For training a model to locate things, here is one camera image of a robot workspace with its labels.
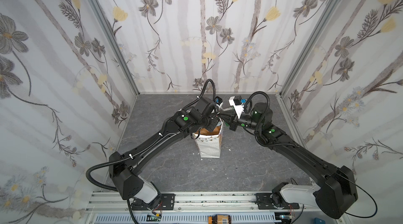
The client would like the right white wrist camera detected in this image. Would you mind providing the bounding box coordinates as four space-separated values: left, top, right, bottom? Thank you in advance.
229 95 247 119

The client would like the orange paper snack packet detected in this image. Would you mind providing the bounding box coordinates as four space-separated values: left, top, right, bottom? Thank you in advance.
199 122 221 136

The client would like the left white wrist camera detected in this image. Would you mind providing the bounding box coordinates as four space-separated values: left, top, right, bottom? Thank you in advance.
214 96 222 105

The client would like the yellow black connector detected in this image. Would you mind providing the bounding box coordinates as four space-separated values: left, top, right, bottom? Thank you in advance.
208 214 232 224

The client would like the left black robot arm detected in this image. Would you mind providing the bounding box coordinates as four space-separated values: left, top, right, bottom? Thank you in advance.
86 87 222 212

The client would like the white slotted cable duct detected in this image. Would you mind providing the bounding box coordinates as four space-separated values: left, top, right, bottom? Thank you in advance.
93 212 281 224

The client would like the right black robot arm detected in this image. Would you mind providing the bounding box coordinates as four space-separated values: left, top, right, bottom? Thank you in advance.
218 91 358 219

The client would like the white paper bag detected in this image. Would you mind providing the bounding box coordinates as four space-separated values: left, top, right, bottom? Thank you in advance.
191 120 225 158

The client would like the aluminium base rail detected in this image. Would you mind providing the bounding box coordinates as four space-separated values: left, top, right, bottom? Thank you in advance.
85 191 327 217

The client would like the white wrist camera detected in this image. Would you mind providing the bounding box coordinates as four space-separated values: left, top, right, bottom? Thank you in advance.
214 96 222 105
229 95 247 119

